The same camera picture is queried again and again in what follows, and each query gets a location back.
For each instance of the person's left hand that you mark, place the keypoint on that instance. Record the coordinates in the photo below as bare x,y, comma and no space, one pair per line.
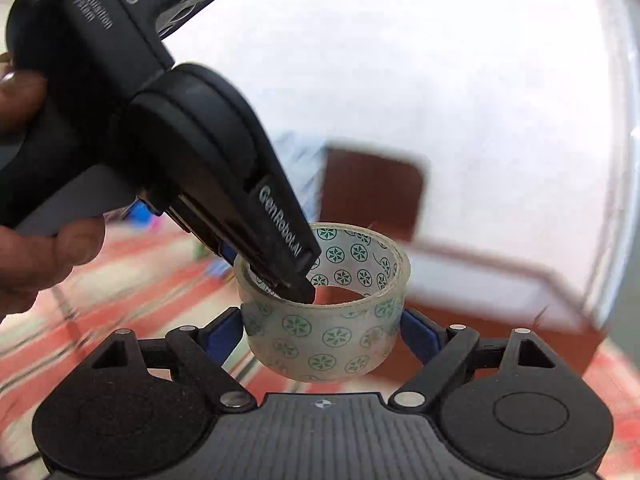
31,264

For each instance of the dark brown headboard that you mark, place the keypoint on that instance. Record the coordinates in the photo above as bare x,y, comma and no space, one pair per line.
373,191

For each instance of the brown cardboard storage box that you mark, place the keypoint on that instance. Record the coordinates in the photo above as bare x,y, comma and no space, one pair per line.
494,295

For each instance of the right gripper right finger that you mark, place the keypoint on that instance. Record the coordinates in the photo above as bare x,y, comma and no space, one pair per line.
445,355

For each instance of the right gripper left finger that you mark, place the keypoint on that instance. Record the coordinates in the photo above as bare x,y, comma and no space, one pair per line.
199,354

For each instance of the clear patterned tape roll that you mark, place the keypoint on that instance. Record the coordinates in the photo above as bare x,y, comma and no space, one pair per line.
330,342

